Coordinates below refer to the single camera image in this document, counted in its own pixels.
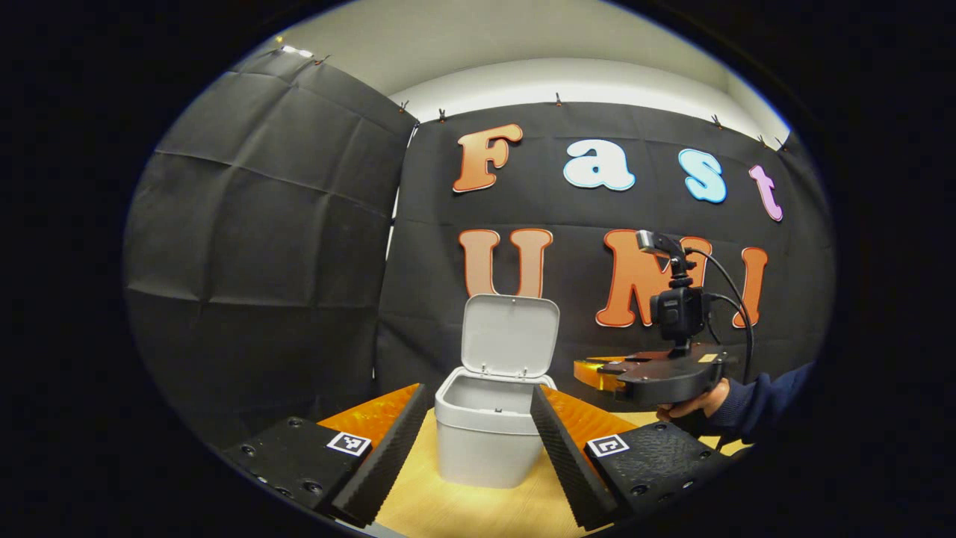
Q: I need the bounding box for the wooden desktop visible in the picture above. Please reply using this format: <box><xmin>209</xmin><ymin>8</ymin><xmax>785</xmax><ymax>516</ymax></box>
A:
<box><xmin>373</xmin><ymin>407</ymin><xmax>751</xmax><ymax>538</ymax></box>

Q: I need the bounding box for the white desktop garbage bin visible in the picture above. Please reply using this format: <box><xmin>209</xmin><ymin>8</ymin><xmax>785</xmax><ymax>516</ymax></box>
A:
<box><xmin>434</xmin><ymin>294</ymin><xmax>561</xmax><ymax>490</ymax></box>

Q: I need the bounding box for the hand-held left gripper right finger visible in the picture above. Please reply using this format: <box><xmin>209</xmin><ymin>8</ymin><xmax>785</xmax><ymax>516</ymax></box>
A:
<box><xmin>530</xmin><ymin>384</ymin><xmax>736</xmax><ymax>533</ymax></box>

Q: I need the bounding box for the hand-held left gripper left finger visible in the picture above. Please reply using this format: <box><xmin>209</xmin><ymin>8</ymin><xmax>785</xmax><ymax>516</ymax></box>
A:
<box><xmin>223</xmin><ymin>383</ymin><xmax>428</xmax><ymax>528</ymax></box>

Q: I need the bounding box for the black camera cable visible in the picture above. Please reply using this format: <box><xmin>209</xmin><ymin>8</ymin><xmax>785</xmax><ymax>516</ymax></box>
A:
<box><xmin>683</xmin><ymin>247</ymin><xmax>755</xmax><ymax>367</ymax></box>

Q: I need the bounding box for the black backdrop cloth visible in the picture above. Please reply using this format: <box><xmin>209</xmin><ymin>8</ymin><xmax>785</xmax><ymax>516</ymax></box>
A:
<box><xmin>123</xmin><ymin>49</ymin><xmax>836</xmax><ymax>449</ymax></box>

